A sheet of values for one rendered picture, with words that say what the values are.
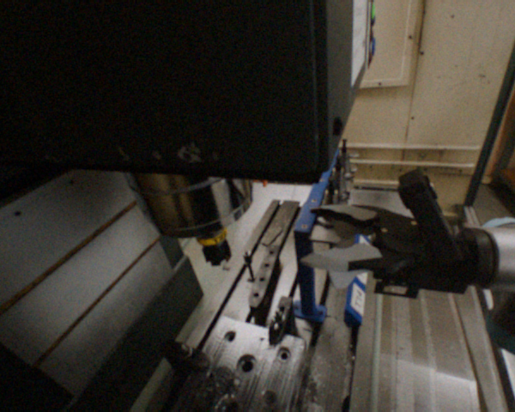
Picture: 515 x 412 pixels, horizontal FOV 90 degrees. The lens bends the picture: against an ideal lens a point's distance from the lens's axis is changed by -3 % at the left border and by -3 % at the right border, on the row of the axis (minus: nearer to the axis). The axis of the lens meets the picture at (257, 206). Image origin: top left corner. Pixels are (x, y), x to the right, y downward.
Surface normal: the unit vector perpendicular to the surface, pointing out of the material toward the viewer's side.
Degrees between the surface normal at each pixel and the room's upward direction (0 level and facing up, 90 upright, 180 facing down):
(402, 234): 2
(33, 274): 88
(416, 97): 89
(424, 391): 8
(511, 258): 44
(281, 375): 0
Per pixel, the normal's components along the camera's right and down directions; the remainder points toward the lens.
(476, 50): -0.39, 0.58
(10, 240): 0.92, 0.10
